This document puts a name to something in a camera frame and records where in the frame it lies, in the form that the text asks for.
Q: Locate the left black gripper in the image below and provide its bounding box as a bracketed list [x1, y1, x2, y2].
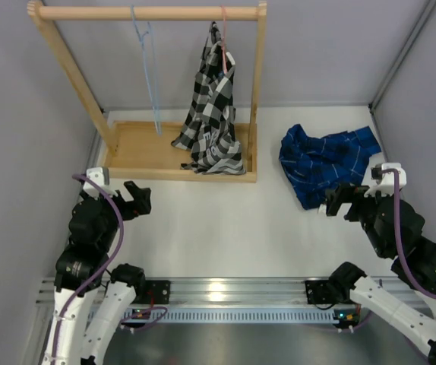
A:
[82, 180, 151, 250]

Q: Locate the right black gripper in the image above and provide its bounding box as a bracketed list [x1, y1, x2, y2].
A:
[324, 182, 396, 258]

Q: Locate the blue plaid shirt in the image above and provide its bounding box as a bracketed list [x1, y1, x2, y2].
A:
[279, 124, 381, 210]

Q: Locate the light blue wire hanger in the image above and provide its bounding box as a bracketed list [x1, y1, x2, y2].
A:
[130, 5, 162, 135]

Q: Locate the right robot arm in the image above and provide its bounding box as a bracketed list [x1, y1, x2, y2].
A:
[326, 184, 436, 364]

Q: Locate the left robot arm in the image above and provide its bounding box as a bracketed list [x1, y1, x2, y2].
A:
[42, 176, 151, 364]

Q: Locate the black white checkered shirt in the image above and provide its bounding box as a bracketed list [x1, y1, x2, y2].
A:
[171, 21, 245, 175]

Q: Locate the wooden clothes rack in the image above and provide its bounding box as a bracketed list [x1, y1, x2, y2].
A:
[27, 1, 267, 183]

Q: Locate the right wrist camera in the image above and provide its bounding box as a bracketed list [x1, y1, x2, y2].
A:
[364, 163, 407, 197]

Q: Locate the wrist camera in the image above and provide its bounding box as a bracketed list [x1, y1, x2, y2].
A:
[83, 167, 117, 198]
[364, 163, 407, 197]

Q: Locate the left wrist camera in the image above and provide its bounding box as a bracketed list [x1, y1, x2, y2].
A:
[83, 167, 117, 198]

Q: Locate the aluminium mounting rail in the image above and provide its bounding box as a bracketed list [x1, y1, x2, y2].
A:
[35, 276, 436, 305]

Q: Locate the slotted cable duct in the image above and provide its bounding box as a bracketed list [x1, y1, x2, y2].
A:
[122, 307, 359, 325]

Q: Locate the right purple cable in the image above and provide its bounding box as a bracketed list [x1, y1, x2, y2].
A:
[387, 167, 436, 309]

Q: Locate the pink wire hanger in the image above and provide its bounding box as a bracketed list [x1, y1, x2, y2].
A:
[220, 5, 228, 75]

